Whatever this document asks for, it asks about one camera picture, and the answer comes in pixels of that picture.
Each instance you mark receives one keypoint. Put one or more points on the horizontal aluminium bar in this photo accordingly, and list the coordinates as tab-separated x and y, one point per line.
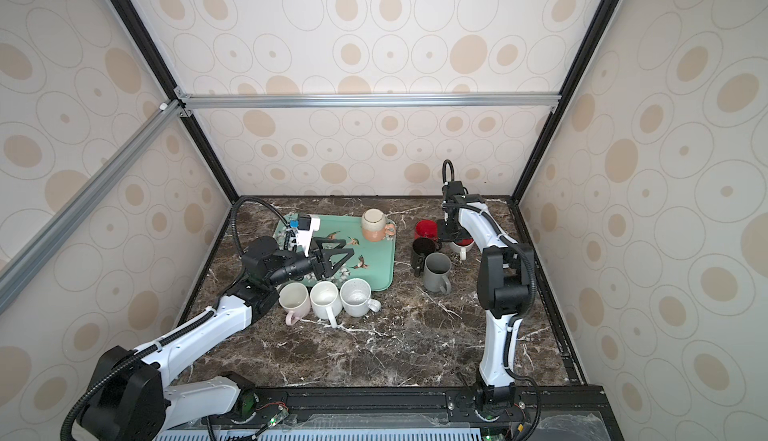
379	100

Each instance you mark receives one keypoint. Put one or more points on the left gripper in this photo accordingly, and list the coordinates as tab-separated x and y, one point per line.
320	268

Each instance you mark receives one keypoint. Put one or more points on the left diagonal aluminium bar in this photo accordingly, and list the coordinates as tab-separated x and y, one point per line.
19	272

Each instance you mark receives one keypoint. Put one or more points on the white round mug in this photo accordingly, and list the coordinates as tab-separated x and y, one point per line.
325	301

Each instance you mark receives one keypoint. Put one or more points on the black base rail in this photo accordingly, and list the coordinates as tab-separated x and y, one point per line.
418	413

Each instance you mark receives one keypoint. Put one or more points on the pink mug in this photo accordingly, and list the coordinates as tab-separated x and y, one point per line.
295	300

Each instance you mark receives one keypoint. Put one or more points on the cream speckled mug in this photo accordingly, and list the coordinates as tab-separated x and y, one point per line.
356	297

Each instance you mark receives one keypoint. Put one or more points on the red mug black handle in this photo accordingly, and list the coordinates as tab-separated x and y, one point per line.
426	229

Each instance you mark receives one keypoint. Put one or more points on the green led circuit board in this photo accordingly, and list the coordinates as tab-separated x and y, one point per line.
272	414

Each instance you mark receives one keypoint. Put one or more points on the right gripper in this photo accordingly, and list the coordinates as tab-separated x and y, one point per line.
444	234

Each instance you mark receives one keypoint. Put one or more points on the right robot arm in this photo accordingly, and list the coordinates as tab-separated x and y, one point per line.
506	284

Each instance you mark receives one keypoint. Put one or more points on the dark grey mug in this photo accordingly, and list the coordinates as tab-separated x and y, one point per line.
437	267

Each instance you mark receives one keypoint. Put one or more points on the green floral bird tray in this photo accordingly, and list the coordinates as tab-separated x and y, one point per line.
372	261

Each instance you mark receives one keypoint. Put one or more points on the cream orange mug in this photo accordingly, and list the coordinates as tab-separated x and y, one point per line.
375	226

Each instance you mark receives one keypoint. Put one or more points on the white mug back row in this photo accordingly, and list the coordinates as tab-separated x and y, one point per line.
462	248

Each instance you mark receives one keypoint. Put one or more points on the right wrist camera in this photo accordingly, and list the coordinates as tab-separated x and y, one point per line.
452	190

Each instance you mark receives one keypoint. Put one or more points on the right black corner post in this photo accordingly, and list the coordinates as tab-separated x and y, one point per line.
594	33

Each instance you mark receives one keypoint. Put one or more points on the black corner frame post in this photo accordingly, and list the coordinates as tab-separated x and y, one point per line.
136	28

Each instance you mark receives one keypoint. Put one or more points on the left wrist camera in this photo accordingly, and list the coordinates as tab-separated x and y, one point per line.
301	231

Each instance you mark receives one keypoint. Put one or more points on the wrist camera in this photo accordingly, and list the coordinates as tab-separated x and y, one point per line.
301	231
452	190

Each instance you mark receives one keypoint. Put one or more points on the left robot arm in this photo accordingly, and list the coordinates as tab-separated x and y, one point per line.
131	396

